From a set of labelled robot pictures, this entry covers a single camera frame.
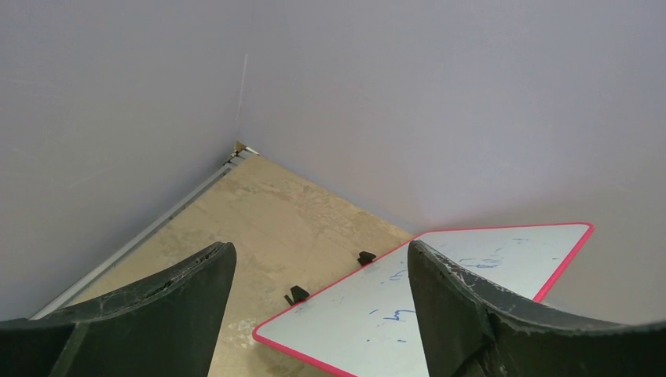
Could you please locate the aluminium table edge rail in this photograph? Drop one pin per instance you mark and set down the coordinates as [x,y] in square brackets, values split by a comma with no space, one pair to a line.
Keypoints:
[241,153]

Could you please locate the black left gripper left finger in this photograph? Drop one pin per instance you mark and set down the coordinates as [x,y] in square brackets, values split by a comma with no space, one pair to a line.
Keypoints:
[166,324]

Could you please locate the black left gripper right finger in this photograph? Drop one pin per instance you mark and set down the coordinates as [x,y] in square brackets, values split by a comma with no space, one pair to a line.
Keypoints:
[470,326]

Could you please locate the black wire whiteboard stand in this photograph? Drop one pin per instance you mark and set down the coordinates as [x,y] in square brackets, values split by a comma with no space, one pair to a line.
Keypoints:
[299,294]

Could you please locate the pink framed whiteboard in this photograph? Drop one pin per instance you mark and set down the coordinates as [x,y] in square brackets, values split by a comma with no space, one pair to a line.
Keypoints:
[365,324]

